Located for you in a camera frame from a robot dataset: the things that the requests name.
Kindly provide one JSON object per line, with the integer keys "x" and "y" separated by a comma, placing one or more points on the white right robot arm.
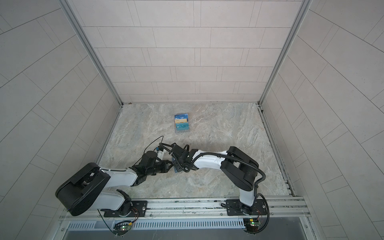
{"x": 242, "y": 170}

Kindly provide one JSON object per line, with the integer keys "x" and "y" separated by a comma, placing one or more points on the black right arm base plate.
{"x": 246, "y": 207}

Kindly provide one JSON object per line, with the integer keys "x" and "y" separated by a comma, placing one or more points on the right aluminium corner post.
{"x": 290, "y": 38}

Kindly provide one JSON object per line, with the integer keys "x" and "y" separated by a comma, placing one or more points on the dark blue VIP card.
{"x": 181, "y": 116}

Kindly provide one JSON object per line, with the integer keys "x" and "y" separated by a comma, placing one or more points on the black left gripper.
{"x": 165, "y": 166}

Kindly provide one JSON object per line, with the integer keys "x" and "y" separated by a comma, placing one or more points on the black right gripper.
{"x": 176, "y": 166}

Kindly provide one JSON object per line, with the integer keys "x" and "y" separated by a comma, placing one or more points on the white vent grille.
{"x": 164, "y": 224}

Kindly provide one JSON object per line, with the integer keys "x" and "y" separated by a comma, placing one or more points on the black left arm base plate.
{"x": 132, "y": 210}

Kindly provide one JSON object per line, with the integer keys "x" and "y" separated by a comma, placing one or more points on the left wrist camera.
{"x": 160, "y": 153}

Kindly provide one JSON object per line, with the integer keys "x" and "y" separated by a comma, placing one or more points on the circuit board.
{"x": 122, "y": 228}
{"x": 251, "y": 225}

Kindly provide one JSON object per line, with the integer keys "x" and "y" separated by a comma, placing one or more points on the left circuit board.
{"x": 122, "y": 228}

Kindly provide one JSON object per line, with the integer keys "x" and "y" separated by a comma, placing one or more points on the right circuit board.
{"x": 251, "y": 225}

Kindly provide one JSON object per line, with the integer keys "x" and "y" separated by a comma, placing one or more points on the aluminium corner post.
{"x": 69, "y": 13}
{"x": 290, "y": 38}

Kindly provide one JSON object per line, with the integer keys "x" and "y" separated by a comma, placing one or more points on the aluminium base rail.
{"x": 203, "y": 208}

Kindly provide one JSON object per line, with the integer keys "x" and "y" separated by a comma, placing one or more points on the teal VIP card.
{"x": 183, "y": 127}

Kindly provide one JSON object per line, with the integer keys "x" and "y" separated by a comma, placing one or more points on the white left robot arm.
{"x": 85, "y": 190}

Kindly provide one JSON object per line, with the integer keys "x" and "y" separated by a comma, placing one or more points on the left aluminium corner post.
{"x": 69, "y": 13}

